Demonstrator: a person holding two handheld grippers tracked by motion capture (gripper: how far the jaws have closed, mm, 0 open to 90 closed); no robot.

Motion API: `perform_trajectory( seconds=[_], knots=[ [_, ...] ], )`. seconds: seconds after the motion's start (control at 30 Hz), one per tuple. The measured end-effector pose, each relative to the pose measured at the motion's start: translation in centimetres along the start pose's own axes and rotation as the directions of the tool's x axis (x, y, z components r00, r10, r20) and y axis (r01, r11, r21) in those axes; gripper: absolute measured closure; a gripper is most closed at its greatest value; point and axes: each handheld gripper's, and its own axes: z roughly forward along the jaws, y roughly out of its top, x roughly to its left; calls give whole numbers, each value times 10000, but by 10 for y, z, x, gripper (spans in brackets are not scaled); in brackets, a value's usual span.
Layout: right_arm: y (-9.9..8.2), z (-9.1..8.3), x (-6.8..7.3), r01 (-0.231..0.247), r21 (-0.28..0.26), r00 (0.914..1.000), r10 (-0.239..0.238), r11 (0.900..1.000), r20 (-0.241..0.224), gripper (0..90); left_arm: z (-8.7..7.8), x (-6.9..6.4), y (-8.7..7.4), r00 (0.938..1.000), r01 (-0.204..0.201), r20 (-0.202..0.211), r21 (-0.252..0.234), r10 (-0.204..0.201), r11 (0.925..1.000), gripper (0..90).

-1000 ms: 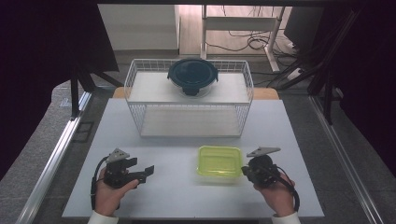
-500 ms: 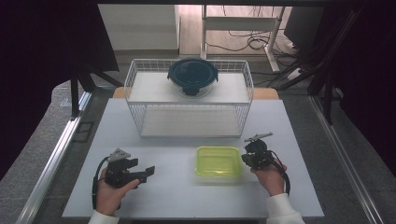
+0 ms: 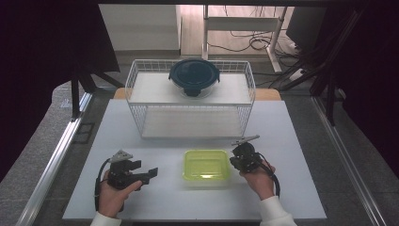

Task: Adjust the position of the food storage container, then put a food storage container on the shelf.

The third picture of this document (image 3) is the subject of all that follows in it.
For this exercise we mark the white cabinet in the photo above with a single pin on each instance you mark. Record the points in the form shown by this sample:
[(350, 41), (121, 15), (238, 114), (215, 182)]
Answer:
[(141, 28)]

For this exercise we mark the person's left white sleeve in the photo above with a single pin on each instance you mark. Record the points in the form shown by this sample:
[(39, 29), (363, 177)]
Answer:
[(105, 220)]

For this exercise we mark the person's left hand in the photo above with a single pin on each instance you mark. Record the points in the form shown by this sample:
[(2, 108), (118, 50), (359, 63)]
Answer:
[(111, 199)]

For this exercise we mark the round dark lidded container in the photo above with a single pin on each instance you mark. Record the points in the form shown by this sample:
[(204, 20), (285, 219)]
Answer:
[(194, 75)]

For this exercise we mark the wooden table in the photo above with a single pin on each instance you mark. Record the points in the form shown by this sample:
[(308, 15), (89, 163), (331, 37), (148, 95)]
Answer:
[(269, 94)]

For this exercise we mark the person's white sleeve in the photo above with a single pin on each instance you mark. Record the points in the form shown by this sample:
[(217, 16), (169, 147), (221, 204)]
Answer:
[(277, 213), (105, 220)]

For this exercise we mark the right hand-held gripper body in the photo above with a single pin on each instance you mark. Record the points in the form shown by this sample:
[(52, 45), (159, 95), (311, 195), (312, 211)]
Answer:
[(246, 158)]

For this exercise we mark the person's right white sleeve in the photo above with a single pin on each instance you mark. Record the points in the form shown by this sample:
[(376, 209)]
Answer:
[(277, 213)]

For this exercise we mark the yellow-green plastic container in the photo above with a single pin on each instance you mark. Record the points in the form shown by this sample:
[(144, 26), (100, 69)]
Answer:
[(205, 166)]

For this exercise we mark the dark curtain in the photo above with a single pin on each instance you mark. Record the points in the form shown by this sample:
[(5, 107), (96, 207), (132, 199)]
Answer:
[(376, 78), (37, 62)]

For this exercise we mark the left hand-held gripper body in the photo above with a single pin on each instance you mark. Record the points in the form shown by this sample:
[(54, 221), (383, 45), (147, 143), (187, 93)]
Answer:
[(120, 177)]

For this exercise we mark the aluminium rail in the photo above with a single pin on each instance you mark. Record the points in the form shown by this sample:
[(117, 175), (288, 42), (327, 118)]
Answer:
[(50, 172), (345, 157)]

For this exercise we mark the person's right hand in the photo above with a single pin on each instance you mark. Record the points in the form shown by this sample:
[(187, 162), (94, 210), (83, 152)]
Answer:
[(262, 182)]

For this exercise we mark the black metal stand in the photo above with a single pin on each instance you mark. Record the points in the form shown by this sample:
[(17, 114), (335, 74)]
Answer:
[(329, 94), (75, 94)]

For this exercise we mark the white desk frame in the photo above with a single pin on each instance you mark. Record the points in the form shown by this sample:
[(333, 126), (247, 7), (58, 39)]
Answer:
[(241, 23)]

